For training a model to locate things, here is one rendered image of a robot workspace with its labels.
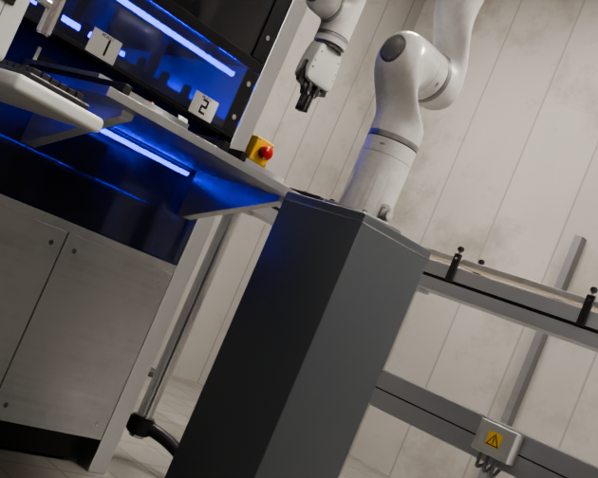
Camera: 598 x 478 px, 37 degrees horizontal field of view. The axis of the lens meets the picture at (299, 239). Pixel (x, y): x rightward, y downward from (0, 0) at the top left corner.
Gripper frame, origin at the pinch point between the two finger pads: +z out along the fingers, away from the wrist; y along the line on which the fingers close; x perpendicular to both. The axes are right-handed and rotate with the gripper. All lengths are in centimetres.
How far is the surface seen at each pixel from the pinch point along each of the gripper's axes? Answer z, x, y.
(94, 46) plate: 10, -28, 43
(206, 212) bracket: 34.2, -17.6, 0.2
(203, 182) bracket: 26.8, -23.4, 0.4
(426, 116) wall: -85, -169, -250
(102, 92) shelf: 24, 10, 59
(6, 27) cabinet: 25, 26, 88
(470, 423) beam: 59, 29, -85
